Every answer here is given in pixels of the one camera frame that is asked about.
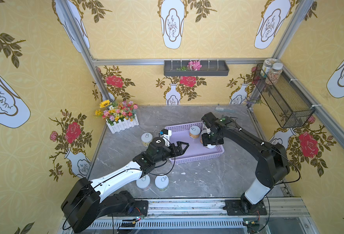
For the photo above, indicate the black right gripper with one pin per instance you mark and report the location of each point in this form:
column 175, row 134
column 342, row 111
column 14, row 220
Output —
column 212, row 139

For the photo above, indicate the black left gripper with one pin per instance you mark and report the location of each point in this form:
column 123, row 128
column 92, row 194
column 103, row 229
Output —
column 171, row 149

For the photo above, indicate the white-lid can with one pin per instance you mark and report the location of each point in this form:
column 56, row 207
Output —
column 208, row 144
column 162, row 182
column 143, row 183
column 201, row 138
column 194, row 132

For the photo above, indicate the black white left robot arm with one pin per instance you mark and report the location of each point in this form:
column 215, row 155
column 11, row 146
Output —
column 91, row 199

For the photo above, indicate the white-lid can behind arm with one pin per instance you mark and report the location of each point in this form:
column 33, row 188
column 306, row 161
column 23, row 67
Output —
column 146, row 139

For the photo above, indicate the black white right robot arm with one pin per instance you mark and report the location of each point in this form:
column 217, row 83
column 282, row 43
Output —
column 272, row 163

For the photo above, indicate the purple perforated plastic basket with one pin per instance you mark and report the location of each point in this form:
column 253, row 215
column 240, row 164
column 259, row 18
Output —
column 196, row 150

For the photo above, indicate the teal brush white bristles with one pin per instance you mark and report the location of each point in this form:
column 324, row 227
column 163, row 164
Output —
column 222, row 109

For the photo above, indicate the flowers in white fence planter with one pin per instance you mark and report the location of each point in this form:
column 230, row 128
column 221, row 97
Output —
column 118, row 116

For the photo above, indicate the pink flower on shelf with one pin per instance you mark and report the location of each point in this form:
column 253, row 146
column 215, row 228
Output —
column 194, row 65

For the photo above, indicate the jar with white lid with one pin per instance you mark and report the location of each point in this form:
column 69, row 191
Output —
column 274, row 73

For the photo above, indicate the jar with patterned lid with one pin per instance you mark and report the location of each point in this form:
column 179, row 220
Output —
column 267, row 65

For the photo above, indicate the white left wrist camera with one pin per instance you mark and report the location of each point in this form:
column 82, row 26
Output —
column 165, row 135

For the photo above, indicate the aluminium front rail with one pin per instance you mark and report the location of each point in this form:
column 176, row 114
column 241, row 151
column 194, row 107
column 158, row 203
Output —
column 179, row 207

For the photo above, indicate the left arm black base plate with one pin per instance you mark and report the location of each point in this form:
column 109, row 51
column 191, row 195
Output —
column 138, row 209

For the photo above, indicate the dark grey wall shelf tray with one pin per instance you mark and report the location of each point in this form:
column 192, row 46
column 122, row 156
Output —
column 210, row 67

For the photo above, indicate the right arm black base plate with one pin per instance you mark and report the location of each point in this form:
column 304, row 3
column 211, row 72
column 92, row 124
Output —
column 239, row 207

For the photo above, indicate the black wire mesh basket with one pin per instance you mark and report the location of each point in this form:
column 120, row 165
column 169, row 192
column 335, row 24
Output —
column 289, row 105

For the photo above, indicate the aluminium frame post right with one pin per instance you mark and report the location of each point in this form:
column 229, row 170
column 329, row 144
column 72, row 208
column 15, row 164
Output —
column 273, row 16

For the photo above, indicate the aluminium frame post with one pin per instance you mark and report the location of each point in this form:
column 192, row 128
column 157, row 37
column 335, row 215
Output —
column 273, row 16
column 72, row 22

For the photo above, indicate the aluminium frame post left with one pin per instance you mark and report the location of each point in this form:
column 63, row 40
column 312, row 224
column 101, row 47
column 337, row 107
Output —
column 72, row 22

